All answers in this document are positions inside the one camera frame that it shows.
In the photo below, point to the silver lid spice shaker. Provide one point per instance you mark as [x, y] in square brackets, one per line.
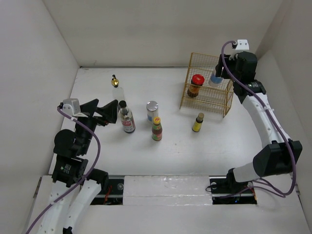
[152, 110]

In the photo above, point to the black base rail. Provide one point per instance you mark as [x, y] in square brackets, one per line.
[173, 190]

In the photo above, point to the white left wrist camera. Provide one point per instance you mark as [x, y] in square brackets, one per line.
[71, 106]

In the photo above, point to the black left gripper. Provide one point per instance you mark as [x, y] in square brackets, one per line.
[108, 111]

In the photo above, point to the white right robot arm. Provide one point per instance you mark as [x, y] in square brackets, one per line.
[280, 153]

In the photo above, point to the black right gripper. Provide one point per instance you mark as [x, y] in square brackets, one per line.
[230, 58]

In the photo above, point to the yellow cap red sauce bottle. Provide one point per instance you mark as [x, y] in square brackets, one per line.
[157, 129]

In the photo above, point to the gold wire mesh rack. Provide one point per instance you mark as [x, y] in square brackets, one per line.
[217, 100]

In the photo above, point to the black cap vinegar bottle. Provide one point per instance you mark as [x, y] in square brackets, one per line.
[126, 117]

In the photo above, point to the red lid chili sauce jar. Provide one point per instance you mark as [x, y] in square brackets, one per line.
[196, 82]

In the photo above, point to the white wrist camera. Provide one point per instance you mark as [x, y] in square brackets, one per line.
[240, 45]
[71, 106]

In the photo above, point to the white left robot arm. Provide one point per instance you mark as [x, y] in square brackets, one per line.
[75, 180]

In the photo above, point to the silver lid salt shaker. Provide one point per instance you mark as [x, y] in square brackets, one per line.
[214, 80]

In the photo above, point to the small yellow label bottle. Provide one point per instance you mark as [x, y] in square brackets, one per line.
[198, 122]

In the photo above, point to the clear gold spout oil bottle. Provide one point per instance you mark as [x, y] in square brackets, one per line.
[118, 92]

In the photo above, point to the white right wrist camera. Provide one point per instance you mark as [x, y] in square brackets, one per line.
[240, 45]

